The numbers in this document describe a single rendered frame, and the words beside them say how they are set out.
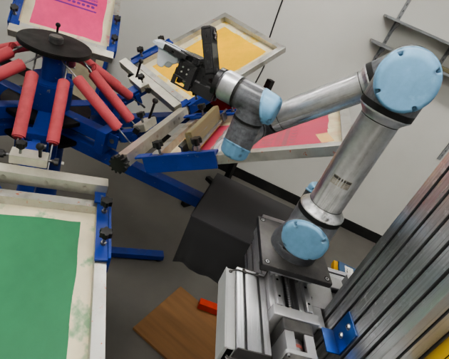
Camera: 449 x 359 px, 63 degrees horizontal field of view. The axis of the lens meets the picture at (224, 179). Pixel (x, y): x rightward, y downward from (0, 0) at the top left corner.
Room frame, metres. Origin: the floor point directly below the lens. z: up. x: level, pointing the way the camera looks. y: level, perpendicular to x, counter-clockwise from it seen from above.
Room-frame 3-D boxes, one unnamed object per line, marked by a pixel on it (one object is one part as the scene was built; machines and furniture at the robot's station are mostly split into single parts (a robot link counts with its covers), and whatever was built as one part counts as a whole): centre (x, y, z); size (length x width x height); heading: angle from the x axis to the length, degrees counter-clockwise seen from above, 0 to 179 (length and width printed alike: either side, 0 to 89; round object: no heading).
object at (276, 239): (0.94, -0.28, 1.31); 0.15 x 0.15 x 0.10
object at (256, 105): (0.87, 0.00, 1.65); 0.11 x 0.08 x 0.09; 77
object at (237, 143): (0.89, 0.00, 1.56); 0.11 x 0.08 x 0.11; 167
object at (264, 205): (1.50, -0.18, 0.95); 0.48 x 0.44 x 0.01; 87
